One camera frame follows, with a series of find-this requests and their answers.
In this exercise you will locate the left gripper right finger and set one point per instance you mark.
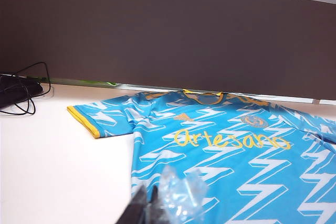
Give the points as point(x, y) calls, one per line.
point(178, 203)

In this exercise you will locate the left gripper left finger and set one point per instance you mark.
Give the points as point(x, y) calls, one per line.
point(143, 208)

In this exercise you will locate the blue and yellow jersey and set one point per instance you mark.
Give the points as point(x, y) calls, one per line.
point(236, 169)

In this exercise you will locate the green flat item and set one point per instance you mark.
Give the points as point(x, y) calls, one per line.
point(86, 81)

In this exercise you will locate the brown desk divider panel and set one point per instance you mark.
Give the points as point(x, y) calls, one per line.
point(157, 37)

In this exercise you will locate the flat black desk device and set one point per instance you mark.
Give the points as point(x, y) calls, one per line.
point(13, 90)

